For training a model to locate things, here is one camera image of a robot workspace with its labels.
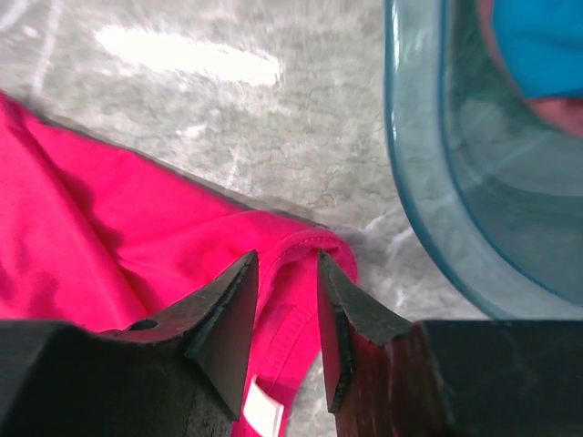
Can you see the pink t shirt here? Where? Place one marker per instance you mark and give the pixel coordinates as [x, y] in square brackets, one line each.
[99, 237]

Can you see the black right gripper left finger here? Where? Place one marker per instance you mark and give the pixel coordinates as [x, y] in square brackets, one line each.
[179, 372]

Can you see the salmon t shirt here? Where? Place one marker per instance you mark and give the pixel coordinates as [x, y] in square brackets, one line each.
[560, 112]

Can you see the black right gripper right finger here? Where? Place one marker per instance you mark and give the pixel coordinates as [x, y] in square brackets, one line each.
[387, 376]

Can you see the teal plastic basket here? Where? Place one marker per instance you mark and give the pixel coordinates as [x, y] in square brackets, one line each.
[493, 194]

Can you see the blue t shirt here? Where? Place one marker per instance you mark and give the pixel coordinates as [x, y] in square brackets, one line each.
[540, 43]

